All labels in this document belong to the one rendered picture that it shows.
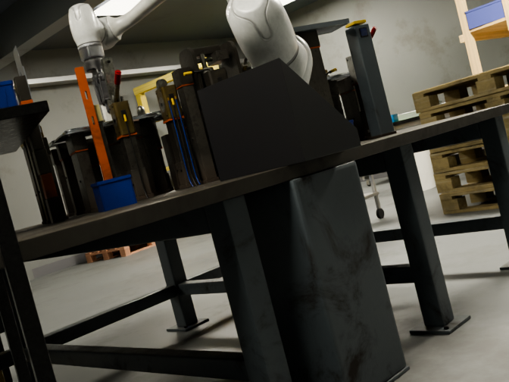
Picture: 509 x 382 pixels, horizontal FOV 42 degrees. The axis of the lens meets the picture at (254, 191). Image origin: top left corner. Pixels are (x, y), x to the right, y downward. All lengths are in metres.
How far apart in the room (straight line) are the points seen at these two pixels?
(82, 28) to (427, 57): 7.27
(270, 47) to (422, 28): 7.61
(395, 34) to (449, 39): 0.82
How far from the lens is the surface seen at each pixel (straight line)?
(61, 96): 9.18
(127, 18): 2.68
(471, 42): 6.41
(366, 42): 2.65
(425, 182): 6.93
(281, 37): 1.88
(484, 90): 4.69
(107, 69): 2.41
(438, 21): 9.32
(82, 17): 2.57
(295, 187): 1.78
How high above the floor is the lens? 0.74
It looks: 3 degrees down
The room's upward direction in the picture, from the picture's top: 14 degrees counter-clockwise
